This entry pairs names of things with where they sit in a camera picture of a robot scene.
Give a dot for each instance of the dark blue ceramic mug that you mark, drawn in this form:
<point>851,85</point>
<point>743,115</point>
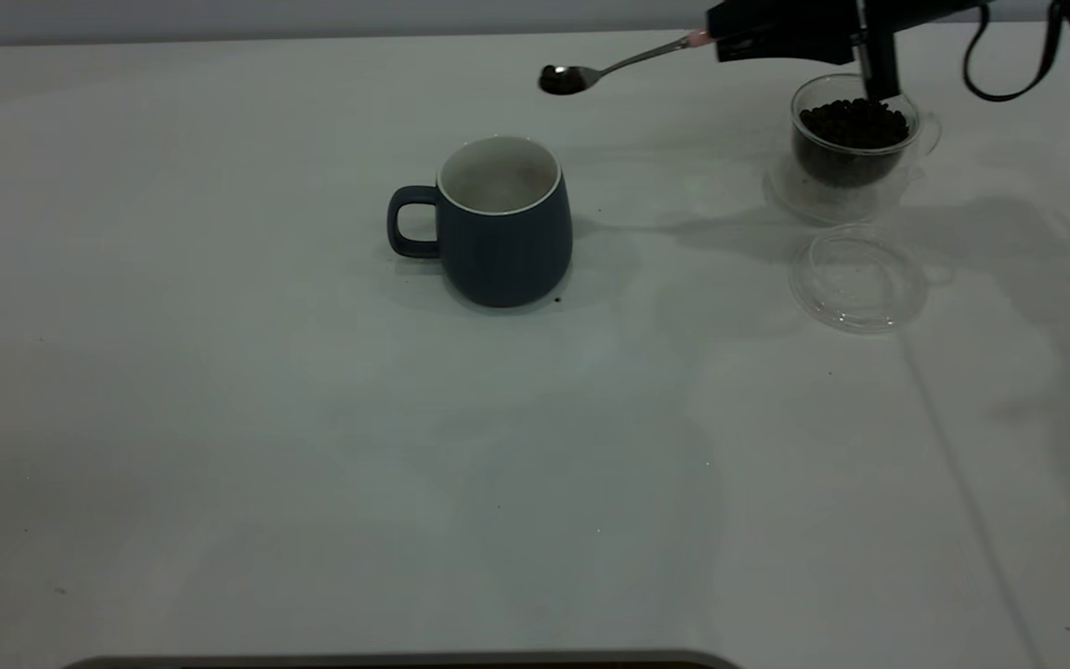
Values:
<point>507,260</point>

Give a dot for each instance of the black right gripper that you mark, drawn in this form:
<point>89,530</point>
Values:
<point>925,9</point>

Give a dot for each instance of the roasted coffee bean pile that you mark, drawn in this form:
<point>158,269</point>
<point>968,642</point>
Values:
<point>846,128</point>

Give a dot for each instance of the clear glass round lid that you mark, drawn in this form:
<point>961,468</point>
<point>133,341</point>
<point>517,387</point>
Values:
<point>860,312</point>

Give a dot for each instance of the clear glass saucer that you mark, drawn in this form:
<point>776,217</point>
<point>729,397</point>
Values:
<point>832,210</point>

